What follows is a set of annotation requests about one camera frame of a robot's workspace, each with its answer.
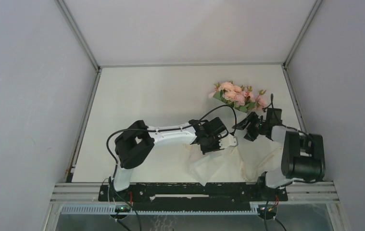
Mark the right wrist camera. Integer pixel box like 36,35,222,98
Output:
265,108,282,126

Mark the right controller board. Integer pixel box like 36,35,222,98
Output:
257,206,276,214

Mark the left controller board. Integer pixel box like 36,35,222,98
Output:
115,206,131,213

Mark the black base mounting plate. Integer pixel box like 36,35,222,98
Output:
98,182,288,211

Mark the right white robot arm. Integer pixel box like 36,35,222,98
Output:
233,107,326,200

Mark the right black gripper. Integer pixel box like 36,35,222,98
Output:
232,111,268,141

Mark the cream printed ribbon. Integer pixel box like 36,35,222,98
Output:
182,140,285,182

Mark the pink fake flower stem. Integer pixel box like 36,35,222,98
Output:
208,81,246,106
253,90,268,111
234,85,256,113

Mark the white slotted cable duct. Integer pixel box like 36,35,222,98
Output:
61,205,259,215

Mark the controller board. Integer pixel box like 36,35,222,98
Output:
115,206,131,213
257,206,276,214

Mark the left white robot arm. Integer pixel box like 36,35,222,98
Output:
109,117,238,201

